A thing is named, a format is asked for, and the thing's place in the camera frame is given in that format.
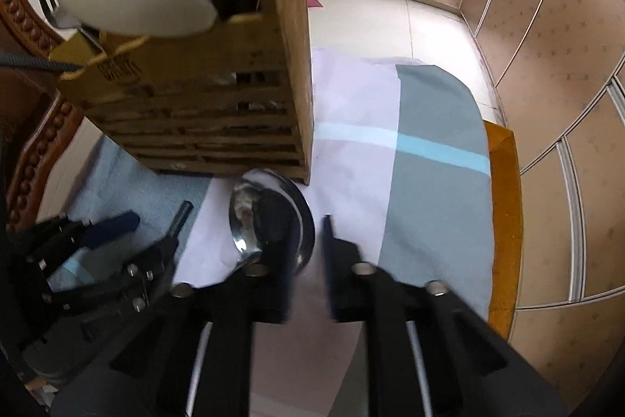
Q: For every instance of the patchwork grey white tablecloth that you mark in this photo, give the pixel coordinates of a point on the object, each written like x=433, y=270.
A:
x=439, y=202

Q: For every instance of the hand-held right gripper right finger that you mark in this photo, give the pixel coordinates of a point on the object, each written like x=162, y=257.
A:
x=329, y=265

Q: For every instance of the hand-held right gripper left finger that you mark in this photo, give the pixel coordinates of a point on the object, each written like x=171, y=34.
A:
x=281, y=280

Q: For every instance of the stainless steel ladle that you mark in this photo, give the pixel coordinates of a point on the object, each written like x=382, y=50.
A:
x=249, y=207

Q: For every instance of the carved wooden chair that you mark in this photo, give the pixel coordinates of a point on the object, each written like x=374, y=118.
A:
x=39, y=143

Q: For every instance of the orange wooden table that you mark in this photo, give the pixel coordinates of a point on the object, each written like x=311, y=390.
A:
x=503, y=212

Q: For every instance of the slatted wooden utensil holder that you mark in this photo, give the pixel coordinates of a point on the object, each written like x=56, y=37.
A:
x=195, y=114

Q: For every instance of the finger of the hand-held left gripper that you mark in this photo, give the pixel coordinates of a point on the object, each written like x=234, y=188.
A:
x=141, y=280
x=114, y=226

